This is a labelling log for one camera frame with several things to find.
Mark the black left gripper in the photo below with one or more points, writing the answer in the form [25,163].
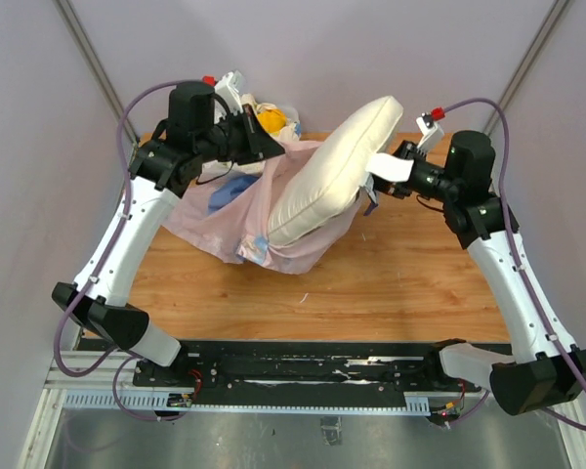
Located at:
[259,143]

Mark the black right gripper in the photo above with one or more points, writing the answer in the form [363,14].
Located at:
[396,188]

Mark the cream white pillow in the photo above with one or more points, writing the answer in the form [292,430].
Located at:
[321,199]

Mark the pink blue printed pillowcase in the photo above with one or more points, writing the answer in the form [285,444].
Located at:
[228,218]

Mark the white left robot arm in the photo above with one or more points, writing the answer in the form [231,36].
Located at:
[97,299]

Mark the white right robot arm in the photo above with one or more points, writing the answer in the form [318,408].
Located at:
[545,367]

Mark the yellow orange cloth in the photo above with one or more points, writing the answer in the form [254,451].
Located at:
[272,120]

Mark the translucent plastic bin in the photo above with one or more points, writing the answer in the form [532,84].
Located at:
[293,122]

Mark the cream floral printed cloth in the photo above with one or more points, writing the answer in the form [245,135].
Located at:
[283,129]

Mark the right aluminium frame post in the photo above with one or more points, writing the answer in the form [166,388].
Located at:
[543,35]

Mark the aluminium frame post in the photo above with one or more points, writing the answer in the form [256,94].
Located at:
[543,35]
[86,48]

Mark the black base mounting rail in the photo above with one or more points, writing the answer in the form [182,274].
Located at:
[302,374]

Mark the left aluminium frame post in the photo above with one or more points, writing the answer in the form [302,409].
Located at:
[86,48]

